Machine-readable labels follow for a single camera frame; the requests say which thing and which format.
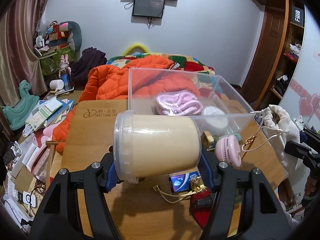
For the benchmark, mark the small wall monitor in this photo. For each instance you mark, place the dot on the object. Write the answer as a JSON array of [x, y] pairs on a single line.
[[148, 8]]

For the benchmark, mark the pink round fan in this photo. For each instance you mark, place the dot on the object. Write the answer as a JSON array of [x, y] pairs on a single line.
[[227, 149]]

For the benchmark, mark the stack of books papers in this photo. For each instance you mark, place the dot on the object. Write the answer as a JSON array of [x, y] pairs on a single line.
[[46, 113]]

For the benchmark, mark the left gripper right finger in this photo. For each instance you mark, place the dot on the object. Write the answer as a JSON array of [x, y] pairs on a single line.
[[261, 215]]

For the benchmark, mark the cream plastic jar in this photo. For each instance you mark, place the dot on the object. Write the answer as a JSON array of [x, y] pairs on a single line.
[[154, 145]]

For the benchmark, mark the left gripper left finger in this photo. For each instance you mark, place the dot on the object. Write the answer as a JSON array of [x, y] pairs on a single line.
[[58, 216]]

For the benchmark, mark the wooden wardrobe door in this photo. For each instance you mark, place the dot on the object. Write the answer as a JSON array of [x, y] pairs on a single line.
[[267, 53]]

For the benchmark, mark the dark purple clothing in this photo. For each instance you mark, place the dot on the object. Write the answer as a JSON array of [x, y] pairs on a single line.
[[91, 57]]

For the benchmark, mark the white mug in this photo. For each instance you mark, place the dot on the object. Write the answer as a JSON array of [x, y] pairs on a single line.
[[57, 84]]

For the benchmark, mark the green storage box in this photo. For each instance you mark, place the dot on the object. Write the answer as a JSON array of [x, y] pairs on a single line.
[[50, 63]]

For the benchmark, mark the red velvet gift pouch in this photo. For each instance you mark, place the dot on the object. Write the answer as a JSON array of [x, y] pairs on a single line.
[[201, 202]]

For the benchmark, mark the clear plastic storage bin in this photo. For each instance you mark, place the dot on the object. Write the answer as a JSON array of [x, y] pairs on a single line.
[[214, 89]]

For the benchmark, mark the teal dinosaur plush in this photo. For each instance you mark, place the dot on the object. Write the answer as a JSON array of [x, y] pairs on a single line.
[[16, 116]]

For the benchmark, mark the blue cigarette pack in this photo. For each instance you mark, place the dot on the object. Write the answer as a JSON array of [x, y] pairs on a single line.
[[181, 182]]

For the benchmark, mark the white drawstring cloth bag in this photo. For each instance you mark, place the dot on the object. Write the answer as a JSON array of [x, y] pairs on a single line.
[[280, 130]]

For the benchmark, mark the pink bunny figurine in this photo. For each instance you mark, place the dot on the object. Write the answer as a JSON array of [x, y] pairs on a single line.
[[64, 65]]

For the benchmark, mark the colourful patchwork blanket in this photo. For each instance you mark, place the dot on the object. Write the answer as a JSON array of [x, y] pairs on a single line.
[[182, 62]]

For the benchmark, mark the wooden tag block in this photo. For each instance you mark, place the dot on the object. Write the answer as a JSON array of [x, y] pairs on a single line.
[[207, 139]]

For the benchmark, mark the yellow curved pillow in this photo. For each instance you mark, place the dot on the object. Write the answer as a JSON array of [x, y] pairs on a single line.
[[134, 47]]

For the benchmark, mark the pink striped curtain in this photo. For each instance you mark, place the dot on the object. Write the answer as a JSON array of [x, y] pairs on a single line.
[[18, 60]]

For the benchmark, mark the grey plush toy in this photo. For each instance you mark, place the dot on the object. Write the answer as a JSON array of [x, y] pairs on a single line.
[[74, 39]]

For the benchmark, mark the white round lamp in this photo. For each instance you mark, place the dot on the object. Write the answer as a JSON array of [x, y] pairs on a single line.
[[213, 120]]

